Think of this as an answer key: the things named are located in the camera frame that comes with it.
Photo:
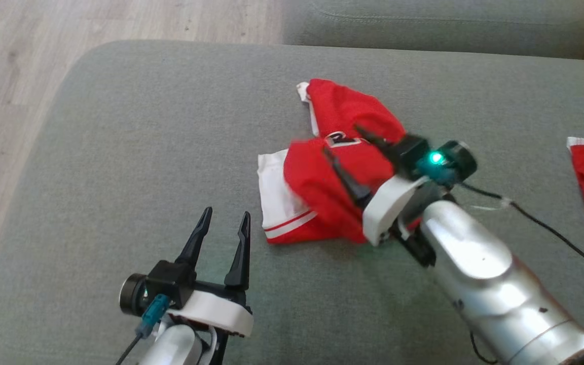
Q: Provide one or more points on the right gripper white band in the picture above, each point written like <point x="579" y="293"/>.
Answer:
<point x="388" y="208"/>

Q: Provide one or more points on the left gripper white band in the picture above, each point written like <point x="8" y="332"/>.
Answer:
<point x="216" y="309"/>

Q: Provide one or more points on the red Bulls basketball jersey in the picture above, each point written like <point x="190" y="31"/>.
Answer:
<point x="322" y="203"/>

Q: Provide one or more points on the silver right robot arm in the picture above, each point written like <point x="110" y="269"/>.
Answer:
<point x="474" y="263"/>

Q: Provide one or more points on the grey sofa seat cushion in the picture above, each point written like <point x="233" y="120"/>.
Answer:
<point x="145" y="152"/>

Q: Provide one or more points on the grey sofa back cushion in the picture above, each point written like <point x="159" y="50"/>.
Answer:
<point x="439" y="25"/>

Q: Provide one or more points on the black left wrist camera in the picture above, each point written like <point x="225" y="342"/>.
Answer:
<point x="168" y="284"/>

